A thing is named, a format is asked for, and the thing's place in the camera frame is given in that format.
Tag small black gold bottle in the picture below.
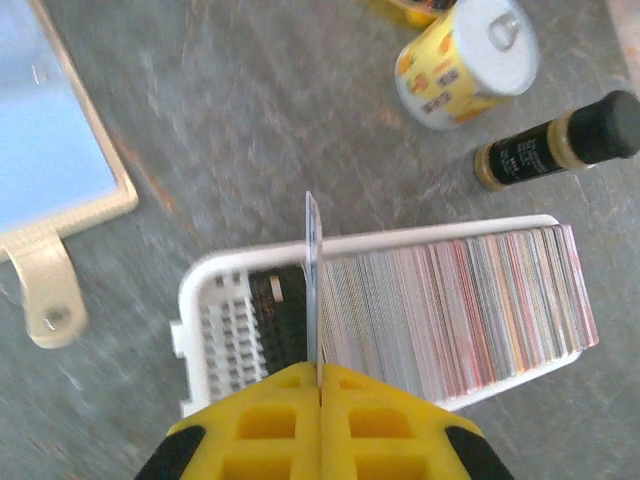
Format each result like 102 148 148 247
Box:
472 89 640 193

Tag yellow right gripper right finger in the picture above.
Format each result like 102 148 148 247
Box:
319 363 516 480

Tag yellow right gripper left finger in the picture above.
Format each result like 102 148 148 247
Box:
134 362 321 480

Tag white printed credit card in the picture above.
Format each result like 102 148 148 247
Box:
303 191 325 377

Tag white slotted card tray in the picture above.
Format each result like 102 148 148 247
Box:
169 213 600 419

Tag gold wire glass rack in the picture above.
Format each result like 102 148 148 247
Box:
355 0 460 30

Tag beige card holder blue pages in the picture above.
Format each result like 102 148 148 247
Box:
0 0 140 350

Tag stack of credit cards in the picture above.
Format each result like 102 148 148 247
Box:
319 224 600 401

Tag white can yellow print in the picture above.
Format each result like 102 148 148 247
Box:
394 0 542 132

